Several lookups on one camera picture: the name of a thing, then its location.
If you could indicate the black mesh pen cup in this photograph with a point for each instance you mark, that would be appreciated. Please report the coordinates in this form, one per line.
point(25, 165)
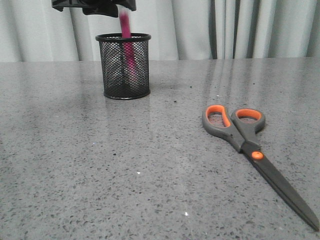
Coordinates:
point(114, 66)

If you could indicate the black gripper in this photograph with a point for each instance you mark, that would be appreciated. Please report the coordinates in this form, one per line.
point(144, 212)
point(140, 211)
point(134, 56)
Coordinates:
point(95, 7)

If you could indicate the grey curtain backdrop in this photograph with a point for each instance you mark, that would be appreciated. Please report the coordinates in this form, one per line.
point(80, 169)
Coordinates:
point(32, 31)

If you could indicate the grey orange handled scissors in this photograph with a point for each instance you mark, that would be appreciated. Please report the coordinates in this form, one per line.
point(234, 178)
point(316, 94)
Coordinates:
point(239, 130)

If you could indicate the pink marker pen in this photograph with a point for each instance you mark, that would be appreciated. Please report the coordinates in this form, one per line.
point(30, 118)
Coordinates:
point(128, 47)

